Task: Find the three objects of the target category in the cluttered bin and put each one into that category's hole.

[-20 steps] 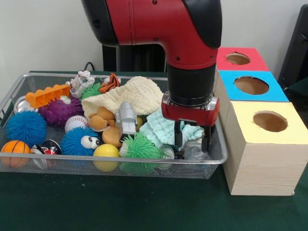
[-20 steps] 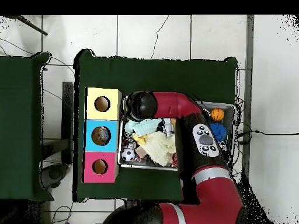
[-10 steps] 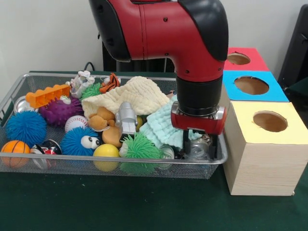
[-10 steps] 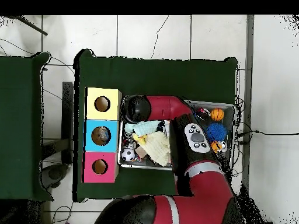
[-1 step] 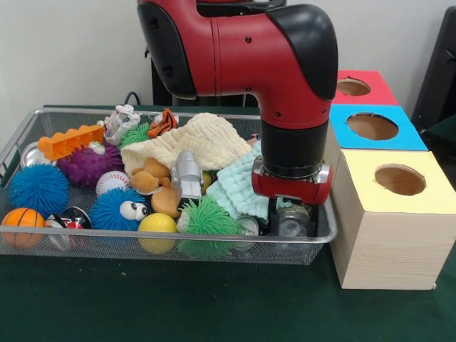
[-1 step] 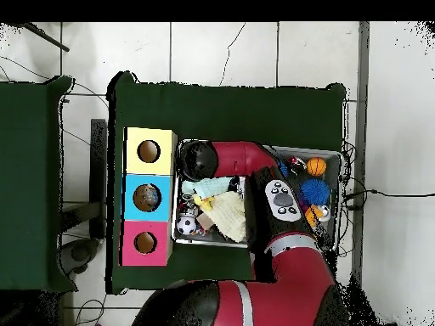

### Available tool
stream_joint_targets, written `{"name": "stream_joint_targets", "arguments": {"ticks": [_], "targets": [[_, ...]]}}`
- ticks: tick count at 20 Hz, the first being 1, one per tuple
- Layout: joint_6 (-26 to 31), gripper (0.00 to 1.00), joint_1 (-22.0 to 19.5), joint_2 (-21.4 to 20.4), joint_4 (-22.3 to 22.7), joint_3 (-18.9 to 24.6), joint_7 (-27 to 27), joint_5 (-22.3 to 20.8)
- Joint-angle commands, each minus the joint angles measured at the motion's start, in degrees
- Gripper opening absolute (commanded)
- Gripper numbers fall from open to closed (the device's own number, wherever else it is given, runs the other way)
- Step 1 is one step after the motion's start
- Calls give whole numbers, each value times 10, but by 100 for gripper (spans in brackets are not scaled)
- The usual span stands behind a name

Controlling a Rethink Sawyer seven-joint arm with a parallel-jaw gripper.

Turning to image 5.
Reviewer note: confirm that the orange plastic toy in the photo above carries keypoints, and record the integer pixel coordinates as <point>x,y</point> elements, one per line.
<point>68,141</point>

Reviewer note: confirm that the cream waffle cloth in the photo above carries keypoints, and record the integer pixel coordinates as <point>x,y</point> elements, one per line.
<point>199,139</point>

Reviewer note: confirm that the orange basketball toy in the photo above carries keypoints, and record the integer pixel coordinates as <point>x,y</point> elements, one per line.
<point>23,224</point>

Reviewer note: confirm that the green cloth side table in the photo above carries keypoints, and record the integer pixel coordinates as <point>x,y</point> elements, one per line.
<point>445,135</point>

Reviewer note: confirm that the light blue waffle cloth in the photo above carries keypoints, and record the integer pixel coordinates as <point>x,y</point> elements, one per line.
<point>239,185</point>

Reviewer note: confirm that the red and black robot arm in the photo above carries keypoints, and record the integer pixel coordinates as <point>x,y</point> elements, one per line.
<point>242,50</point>

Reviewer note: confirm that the black flat panel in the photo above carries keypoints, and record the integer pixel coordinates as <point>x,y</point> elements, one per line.
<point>438,71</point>

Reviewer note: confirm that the large green spiky ball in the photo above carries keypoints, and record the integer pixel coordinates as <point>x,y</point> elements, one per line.
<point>208,217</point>

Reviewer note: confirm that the yellow ball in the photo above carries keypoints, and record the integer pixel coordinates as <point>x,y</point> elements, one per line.
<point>158,228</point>

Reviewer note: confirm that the purple spiky ball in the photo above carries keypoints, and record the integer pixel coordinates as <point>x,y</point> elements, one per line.
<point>89,165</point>

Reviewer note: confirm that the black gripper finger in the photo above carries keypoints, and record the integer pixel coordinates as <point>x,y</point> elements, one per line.
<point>276,215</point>
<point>312,219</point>

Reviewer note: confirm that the shallow clear mesh bin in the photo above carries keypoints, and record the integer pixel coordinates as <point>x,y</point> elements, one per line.
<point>107,246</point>

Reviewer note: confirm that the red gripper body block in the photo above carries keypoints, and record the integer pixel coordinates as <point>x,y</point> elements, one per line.
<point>292,189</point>

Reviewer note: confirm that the blue spiky ball with eyes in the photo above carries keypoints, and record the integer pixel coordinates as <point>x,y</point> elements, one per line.
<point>114,210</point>

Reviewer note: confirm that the dark green table cloth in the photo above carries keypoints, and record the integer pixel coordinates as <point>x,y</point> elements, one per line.
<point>214,306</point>

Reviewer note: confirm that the clear plastic cup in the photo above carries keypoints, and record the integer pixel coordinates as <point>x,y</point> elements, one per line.
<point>293,222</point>

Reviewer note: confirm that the grey metal toy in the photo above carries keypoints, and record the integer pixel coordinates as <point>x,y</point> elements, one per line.
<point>187,174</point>

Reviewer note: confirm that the black pedestal stand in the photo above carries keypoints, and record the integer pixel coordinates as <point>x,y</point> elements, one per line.
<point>162,96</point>

